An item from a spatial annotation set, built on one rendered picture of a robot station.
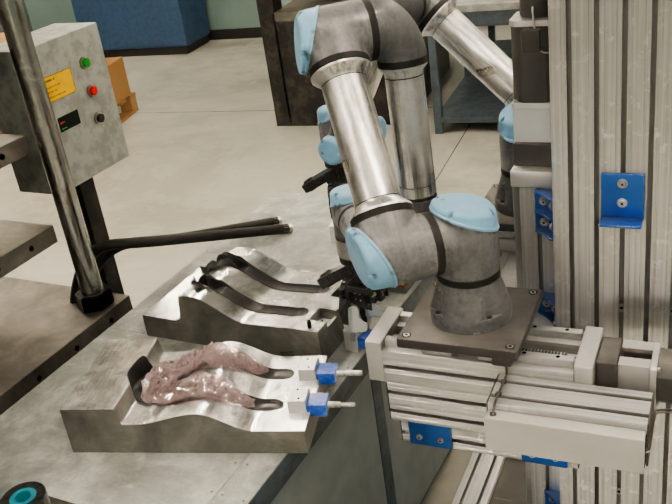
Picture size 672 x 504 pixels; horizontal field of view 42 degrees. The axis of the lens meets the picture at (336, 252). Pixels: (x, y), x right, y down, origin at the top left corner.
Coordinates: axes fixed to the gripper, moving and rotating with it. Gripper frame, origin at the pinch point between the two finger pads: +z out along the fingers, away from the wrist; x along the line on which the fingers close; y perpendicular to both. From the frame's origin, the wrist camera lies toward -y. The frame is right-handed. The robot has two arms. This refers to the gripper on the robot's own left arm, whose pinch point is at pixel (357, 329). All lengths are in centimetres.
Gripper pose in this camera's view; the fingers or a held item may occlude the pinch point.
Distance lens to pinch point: 202.9
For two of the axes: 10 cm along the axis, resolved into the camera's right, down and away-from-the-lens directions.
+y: 8.2, 1.6, -5.6
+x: 5.6, -4.3, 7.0
